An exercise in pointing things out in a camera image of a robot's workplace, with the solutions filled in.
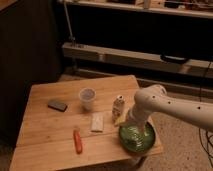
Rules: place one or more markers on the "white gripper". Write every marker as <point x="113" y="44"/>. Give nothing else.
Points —
<point x="136" y="116"/>

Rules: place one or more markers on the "green round bowl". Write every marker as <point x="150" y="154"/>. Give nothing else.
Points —
<point x="134" y="140"/>

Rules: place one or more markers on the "wooden table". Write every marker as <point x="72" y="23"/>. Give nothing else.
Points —
<point x="45" y="141"/>

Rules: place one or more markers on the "metal shelf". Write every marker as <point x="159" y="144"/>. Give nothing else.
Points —
<point x="168" y="11"/>
<point x="132" y="59"/>

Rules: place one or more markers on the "upper metal shelf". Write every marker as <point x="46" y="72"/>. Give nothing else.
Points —
<point x="168" y="11"/>

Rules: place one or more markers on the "metal shelf post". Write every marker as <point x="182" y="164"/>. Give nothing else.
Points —
<point x="71" y="37"/>

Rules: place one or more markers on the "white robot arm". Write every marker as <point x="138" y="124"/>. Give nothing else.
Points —
<point x="155" y="99"/>

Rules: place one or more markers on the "black handle on shelf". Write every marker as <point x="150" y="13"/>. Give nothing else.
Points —
<point x="177" y="60"/>

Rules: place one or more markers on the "lower metal shelf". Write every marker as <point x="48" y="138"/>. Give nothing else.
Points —
<point x="132" y="59"/>

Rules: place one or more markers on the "dark grey sponge block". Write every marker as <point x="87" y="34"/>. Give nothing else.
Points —
<point x="57" y="105"/>

